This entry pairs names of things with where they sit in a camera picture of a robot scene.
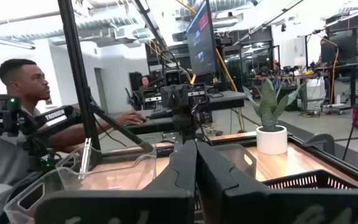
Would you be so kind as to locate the clear plastic storage bin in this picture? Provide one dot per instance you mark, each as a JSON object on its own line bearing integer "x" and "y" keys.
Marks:
{"x": 120, "y": 174}
{"x": 9, "y": 212}
{"x": 235, "y": 158}

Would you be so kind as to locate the green snake plant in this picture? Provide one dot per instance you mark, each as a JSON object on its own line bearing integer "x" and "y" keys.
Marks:
{"x": 269, "y": 105}

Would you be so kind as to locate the black keyboard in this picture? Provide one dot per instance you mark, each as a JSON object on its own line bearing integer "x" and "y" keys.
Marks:
{"x": 160, "y": 114}

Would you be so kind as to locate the grey table corner bracket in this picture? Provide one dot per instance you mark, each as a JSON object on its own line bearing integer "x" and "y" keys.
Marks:
{"x": 322, "y": 140}

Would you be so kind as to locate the black computer monitor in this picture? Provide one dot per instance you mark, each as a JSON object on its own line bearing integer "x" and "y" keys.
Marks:
{"x": 201, "y": 46}

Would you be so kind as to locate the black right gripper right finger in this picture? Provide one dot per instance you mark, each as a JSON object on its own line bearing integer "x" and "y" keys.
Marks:
{"x": 291, "y": 208}

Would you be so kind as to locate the black slotted plastic basket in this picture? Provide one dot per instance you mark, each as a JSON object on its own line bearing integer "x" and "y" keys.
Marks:
{"x": 309, "y": 180}

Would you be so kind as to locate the black slanted overhead frame bar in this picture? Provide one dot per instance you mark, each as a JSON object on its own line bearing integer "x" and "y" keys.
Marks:
{"x": 149, "y": 21}

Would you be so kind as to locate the dark workbench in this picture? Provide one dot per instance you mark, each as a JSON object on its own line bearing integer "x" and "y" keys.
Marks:
{"x": 337, "y": 67}

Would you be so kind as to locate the dark office desk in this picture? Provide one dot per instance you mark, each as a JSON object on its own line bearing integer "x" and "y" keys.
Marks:
{"x": 222, "y": 98}

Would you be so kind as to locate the person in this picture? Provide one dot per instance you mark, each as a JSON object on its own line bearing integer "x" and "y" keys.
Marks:
{"x": 145, "y": 81}
{"x": 26, "y": 84}

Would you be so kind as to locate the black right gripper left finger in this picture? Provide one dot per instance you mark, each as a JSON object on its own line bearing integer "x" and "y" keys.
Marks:
{"x": 120, "y": 205}

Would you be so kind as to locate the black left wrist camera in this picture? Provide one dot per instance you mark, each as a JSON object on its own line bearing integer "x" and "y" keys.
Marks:
{"x": 172, "y": 77}

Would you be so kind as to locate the white round plant pot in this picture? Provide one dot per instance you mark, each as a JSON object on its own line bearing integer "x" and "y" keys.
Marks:
{"x": 271, "y": 141}

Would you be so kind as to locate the black upright frame post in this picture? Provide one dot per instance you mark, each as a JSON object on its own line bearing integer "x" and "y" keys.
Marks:
{"x": 73, "y": 62}

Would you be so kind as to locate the long ceiling light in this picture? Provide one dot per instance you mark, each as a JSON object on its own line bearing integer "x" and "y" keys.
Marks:
{"x": 8, "y": 42}

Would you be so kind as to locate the white barrel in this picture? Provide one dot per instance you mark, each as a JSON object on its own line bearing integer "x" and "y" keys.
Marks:
{"x": 315, "y": 93}

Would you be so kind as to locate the black diagonal frame strut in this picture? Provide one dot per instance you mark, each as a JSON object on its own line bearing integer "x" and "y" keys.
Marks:
{"x": 117, "y": 126}

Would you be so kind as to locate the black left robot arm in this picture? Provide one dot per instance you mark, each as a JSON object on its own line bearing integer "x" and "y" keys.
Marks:
{"x": 183, "y": 124}

